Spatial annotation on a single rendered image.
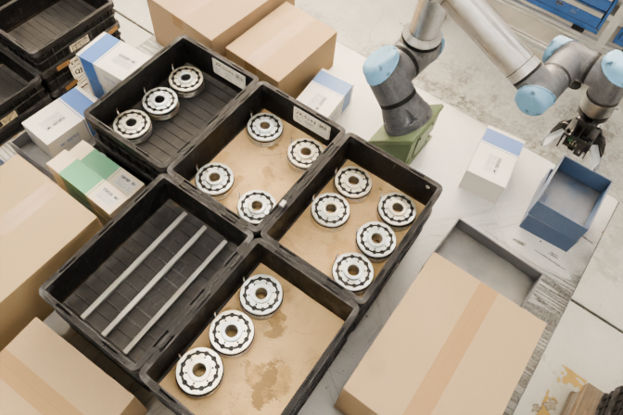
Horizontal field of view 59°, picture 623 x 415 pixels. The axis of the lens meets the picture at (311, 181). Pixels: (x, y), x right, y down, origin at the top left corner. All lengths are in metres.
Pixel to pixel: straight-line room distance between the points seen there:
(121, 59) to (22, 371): 0.91
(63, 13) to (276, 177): 1.40
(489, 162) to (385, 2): 1.86
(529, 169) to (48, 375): 1.45
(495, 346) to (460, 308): 0.11
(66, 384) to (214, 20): 1.12
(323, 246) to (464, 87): 1.79
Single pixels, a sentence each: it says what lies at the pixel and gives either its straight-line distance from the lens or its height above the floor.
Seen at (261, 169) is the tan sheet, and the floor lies 0.83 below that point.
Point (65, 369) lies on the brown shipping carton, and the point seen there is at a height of 0.86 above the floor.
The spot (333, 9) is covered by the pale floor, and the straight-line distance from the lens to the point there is 3.29.
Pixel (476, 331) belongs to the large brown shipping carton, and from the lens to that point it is 1.34.
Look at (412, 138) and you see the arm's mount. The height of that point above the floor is 0.86.
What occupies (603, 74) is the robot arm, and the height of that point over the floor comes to 1.26.
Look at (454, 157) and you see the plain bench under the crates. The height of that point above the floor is 0.70.
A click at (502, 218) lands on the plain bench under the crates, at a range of 1.74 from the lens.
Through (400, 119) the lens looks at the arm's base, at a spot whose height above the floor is 0.87.
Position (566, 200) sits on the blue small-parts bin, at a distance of 1.77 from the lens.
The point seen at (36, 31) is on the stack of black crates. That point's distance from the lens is 2.56.
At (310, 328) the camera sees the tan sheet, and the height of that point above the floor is 0.83.
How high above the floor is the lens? 2.10
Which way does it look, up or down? 57 degrees down
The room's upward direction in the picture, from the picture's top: 7 degrees clockwise
